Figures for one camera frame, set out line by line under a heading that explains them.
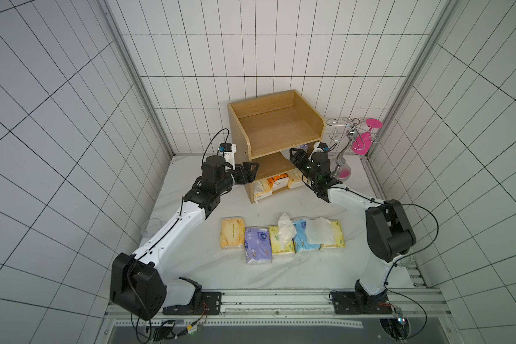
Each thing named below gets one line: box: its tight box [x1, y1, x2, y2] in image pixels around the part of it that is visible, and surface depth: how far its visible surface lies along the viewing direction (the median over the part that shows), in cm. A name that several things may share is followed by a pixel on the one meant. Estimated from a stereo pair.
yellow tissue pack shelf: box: [321, 220, 346, 248], surface depth 85 cm
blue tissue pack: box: [292, 220, 322, 253], surface depth 85 cm
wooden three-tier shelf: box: [227, 88, 327, 204], surface depth 91 cm
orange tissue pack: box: [267, 172, 290, 193], surface depth 100 cm
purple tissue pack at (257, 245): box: [244, 226, 272, 265], surface depth 83 cm
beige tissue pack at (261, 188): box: [252, 178, 274, 204], surface depth 99 cm
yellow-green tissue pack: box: [268, 212, 298, 255], surface depth 85 cm
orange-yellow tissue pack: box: [220, 217, 246, 249], surface depth 87 cm
